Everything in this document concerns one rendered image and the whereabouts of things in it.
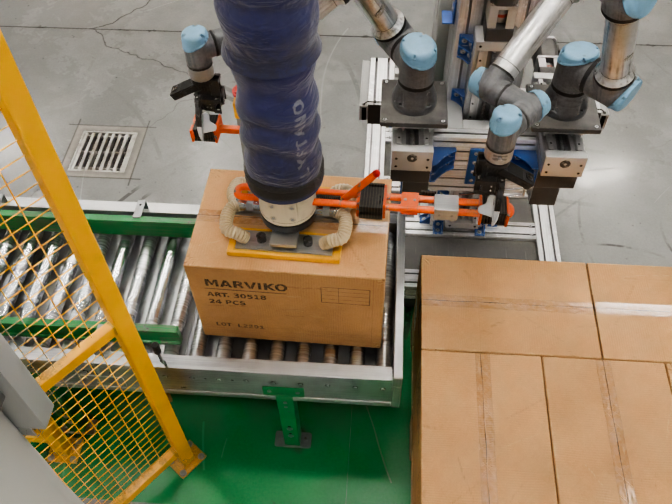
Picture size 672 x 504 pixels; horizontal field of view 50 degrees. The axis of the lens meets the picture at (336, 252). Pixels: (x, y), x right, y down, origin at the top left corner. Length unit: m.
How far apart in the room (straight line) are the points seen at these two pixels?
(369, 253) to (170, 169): 1.87
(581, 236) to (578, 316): 1.01
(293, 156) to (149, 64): 2.69
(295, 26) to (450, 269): 1.29
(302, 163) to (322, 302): 0.50
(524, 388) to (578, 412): 0.18
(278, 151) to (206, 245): 0.48
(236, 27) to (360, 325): 1.08
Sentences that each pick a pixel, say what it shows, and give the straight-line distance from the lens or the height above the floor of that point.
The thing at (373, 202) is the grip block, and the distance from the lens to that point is 2.07.
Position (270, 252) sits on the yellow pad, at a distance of 2.13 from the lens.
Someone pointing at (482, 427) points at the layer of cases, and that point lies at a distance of 2.33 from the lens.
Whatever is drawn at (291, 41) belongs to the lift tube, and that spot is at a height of 1.69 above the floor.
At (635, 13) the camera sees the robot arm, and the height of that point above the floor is 1.58.
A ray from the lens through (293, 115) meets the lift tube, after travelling 1.77.
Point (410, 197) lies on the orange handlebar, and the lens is 2.09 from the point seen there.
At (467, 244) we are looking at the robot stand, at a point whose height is 0.21.
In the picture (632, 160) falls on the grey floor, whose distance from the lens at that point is 3.99.
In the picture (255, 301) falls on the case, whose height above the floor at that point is 0.78.
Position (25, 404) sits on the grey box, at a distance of 1.30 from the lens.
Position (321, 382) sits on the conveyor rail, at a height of 0.55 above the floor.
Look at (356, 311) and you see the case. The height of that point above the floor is 0.77.
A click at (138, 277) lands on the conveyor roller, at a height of 0.55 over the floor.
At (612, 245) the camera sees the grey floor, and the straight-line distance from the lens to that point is 3.57.
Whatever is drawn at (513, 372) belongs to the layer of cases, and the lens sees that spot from 2.44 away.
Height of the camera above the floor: 2.65
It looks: 52 degrees down
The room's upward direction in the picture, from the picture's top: 2 degrees counter-clockwise
